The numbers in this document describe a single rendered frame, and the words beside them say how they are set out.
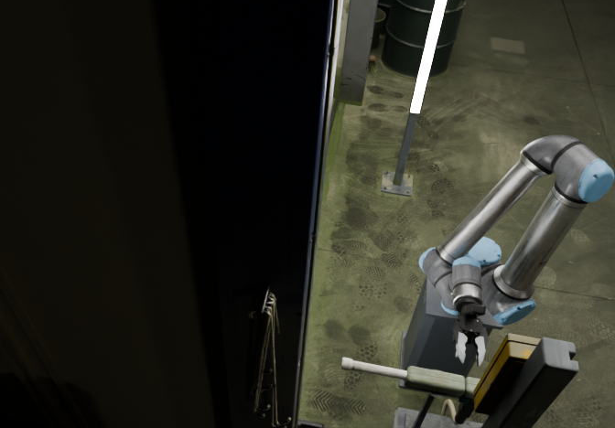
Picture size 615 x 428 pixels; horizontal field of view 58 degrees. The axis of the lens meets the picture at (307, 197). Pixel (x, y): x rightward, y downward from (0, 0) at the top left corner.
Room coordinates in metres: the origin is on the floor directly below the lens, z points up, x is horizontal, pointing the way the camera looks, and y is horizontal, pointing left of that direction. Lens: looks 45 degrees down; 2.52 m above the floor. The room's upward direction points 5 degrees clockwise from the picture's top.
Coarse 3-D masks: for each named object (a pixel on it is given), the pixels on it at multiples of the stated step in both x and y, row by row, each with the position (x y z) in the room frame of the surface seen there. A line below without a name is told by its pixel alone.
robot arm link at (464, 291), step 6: (456, 288) 1.06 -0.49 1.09; (462, 288) 1.05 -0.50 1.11; (468, 288) 1.04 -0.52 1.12; (474, 288) 1.04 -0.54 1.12; (456, 294) 1.03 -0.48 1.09; (462, 294) 1.02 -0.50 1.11; (468, 294) 1.02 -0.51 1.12; (474, 294) 1.02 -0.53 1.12; (480, 294) 1.03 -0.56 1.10; (456, 300) 1.02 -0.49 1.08; (480, 300) 1.01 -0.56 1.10
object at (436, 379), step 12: (348, 360) 0.75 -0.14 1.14; (372, 372) 0.73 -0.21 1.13; (384, 372) 0.73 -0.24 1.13; (396, 372) 0.73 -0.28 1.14; (408, 372) 0.73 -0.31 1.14; (420, 372) 0.73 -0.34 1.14; (432, 372) 0.74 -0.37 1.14; (444, 372) 0.74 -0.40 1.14; (408, 384) 0.71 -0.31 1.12; (420, 384) 0.70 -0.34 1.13; (432, 384) 0.70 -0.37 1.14; (444, 384) 0.70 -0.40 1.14; (456, 384) 0.71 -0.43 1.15; (468, 384) 0.71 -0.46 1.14; (456, 396) 0.69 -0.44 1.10; (468, 396) 0.69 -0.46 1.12; (468, 408) 0.69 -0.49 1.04; (456, 420) 0.70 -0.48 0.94
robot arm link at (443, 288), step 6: (450, 276) 1.18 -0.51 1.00; (438, 282) 1.17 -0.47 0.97; (444, 282) 1.16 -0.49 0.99; (438, 288) 1.15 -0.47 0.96; (444, 288) 1.14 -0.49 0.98; (444, 294) 1.12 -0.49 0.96; (450, 294) 1.10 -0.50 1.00; (444, 300) 1.11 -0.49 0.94; (450, 300) 1.09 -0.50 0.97; (444, 306) 1.10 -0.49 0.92; (450, 306) 1.09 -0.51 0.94; (450, 312) 1.09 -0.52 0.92; (456, 312) 1.08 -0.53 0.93
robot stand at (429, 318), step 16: (432, 288) 1.38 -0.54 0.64; (416, 304) 1.51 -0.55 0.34; (432, 304) 1.31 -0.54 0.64; (416, 320) 1.40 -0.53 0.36; (432, 320) 1.27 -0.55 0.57; (448, 320) 1.26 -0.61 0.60; (480, 320) 1.25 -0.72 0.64; (496, 320) 1.25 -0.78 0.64; (416, 336) 1.31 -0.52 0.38; (432, 336) 1.26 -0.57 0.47; (448, 336) 1.26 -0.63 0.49; (416, 352) 1.28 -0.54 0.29; (432, 352) 1.26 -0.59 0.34; (448, 352) 1.25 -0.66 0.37; (400, 368) 1.35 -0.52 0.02; (432, 368) 1.26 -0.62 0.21; (448, 368) 1.25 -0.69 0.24; (464, 368) 1.24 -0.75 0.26; (400, 384) 1.26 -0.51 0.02
